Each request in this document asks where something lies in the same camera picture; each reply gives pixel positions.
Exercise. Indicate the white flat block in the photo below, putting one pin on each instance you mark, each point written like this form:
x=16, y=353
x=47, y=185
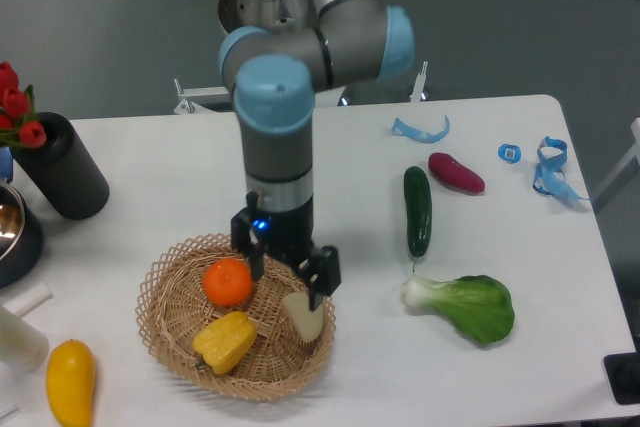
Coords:
x=29, y=300

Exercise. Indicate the small blue tape roll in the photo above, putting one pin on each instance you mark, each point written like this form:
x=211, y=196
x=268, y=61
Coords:
x=509, y=153

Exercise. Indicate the curved blue tape strip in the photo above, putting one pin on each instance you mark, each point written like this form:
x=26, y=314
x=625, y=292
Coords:
x=400, y=128

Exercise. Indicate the green cucumber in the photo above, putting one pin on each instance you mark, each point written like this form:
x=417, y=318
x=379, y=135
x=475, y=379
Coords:
x=419, y=210

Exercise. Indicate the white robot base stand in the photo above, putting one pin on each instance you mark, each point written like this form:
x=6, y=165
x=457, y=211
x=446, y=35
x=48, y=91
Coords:
x=200, y=94

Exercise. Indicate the tangled blue tape strip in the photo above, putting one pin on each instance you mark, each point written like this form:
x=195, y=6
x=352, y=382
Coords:
x=549, y=178

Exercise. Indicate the black cylindrical vase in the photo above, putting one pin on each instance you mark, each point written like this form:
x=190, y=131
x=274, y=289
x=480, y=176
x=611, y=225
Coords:
x=64, y=170

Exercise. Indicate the red tulip bouquet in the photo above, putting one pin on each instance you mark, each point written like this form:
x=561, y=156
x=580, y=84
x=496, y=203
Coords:
x=20, y=126

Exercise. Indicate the white plastic bottle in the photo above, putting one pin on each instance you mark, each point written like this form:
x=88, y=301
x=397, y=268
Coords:
x=23, y=346

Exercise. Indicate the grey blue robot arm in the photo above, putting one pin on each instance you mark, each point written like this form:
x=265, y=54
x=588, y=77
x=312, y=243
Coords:
x=276, y=57

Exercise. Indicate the yellow bell pepper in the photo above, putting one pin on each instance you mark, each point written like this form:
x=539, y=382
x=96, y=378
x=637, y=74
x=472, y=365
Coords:
x=224, y=342

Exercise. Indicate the black device at table corner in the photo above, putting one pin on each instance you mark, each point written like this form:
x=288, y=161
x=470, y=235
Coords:
x=623, y=375

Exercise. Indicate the orange tangerine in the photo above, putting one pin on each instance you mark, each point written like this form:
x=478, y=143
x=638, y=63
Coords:
x=227, y=282

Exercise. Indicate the purple sweet potato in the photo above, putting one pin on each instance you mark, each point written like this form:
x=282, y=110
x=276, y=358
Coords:
x=448, y=171

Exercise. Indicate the woven wicker basket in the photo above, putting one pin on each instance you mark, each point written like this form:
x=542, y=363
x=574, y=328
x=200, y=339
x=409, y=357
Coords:
x=172, y=309

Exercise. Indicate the green bok choy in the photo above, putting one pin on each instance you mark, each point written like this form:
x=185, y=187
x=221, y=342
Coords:
x=479, y=307

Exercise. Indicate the dark metal pot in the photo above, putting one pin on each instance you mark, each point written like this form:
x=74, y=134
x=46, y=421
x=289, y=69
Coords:
x=21, y=237

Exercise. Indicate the white chair frame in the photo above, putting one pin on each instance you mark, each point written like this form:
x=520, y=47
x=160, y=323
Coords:
x=620, y=175

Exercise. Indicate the yellow mango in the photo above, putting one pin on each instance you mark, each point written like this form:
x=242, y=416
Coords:
x=70, y=383

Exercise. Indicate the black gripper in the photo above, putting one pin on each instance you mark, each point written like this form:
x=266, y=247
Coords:
x=286, y=237

